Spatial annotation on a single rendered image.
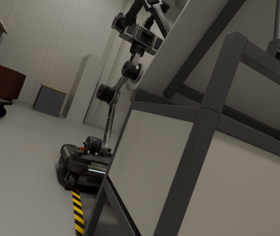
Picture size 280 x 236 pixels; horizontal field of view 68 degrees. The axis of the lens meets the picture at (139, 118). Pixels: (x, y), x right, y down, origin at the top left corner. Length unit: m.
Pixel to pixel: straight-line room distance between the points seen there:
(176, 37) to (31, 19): 7.58
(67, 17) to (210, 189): 8.20
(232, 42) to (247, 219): 0.48
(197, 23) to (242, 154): 0.59
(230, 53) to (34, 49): 7.83
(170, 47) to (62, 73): 7.31
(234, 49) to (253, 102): 0.80
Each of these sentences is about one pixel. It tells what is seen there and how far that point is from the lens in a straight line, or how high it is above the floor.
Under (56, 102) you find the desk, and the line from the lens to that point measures 6.58.
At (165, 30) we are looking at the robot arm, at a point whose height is 1.29.
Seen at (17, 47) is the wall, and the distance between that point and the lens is 8.21.
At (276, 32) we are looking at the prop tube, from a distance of 0.74.
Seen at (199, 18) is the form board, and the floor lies 1.20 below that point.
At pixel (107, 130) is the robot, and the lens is 2.20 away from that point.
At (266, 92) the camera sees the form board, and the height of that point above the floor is 1.11.
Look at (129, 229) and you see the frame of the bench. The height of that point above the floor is 0.39.
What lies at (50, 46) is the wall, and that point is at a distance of 8.23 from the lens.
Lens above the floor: 0.71
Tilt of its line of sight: 1 degrees up
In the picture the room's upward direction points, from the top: 20 degrees clockwise
